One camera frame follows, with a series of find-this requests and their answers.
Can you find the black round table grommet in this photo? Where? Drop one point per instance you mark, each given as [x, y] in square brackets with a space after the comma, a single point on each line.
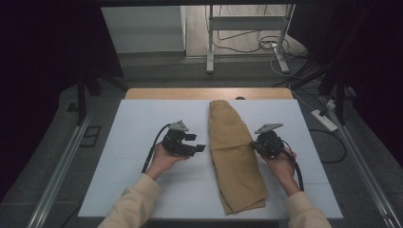
[240, 98]

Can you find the white metal stand frame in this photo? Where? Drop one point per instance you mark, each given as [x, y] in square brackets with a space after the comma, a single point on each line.
[247, 22]

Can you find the aluminium floor rail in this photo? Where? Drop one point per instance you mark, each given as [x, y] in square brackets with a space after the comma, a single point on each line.
[60, 171]
[364, 171]

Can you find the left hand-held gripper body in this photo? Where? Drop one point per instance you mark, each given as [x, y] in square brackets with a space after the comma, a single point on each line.
[174, 144]

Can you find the person's right hand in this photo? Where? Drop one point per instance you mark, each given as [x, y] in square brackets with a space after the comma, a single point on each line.
[283, 167]

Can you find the person's left hand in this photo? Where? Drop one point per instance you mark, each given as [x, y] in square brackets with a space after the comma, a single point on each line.
[161, 163]

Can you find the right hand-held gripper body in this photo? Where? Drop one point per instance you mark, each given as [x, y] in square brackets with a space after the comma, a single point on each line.
[271, 144]

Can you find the white power strip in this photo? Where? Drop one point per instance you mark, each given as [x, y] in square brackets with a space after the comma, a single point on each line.
[324, 121]

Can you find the black tripod stand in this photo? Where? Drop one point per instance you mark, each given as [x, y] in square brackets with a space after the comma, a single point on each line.
[81, 95]

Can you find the black floor plate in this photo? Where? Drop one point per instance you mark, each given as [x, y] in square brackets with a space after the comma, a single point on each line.
[90, 136]

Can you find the black stand with angled legs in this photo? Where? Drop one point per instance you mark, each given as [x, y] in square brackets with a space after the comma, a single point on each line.
[340, 101]

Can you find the dark curtain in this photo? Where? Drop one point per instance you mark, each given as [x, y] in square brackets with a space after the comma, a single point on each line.
[374, 63]
[38, 63]

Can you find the tan pants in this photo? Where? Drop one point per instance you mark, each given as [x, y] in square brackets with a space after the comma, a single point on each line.
[234, 158]

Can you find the white table cover board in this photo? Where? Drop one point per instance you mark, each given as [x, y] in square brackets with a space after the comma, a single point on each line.
[142, 126]

